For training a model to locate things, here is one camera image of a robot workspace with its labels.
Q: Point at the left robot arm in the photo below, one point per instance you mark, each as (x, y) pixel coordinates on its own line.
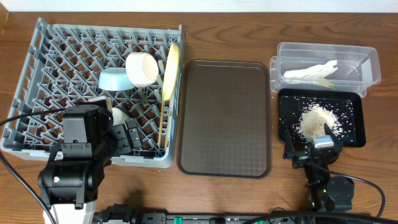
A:
(75, 168)

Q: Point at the light blue bowl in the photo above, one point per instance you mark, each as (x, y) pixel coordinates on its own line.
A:
(114, 79)

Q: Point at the yellow plate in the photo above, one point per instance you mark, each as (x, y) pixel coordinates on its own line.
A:
(171, 71)

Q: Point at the white bowl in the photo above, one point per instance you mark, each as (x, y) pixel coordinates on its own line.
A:
(142, 69)

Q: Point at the wooden chopstick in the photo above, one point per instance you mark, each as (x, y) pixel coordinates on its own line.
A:
(161, 123)
(167, 126)

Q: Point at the clear plastic bin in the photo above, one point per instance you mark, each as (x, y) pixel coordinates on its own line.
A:
(358, 67)

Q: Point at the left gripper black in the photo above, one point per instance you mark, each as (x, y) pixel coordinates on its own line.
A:
(124, 144)

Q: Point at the rice food waste pile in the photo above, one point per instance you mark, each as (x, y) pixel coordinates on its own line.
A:
(312, 120)

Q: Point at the black waste tray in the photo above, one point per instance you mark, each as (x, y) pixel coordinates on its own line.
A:
(347, 106)

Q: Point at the grey dishwasher rack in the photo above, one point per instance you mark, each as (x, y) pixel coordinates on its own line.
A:
(62, 68)

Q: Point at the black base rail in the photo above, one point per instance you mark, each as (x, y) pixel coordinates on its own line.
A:
(120, 213)

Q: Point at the yellow green wrapper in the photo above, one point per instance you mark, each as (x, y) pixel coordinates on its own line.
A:
(326, 83)

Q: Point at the dark brown serving tray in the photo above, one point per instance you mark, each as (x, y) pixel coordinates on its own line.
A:
(226, 124)

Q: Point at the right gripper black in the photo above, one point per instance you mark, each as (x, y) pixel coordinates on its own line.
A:
(301, 158)

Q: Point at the white cup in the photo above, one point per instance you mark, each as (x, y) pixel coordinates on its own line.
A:
(119, 117)

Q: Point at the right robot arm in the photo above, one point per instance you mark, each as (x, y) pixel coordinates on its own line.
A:
(326, 193)

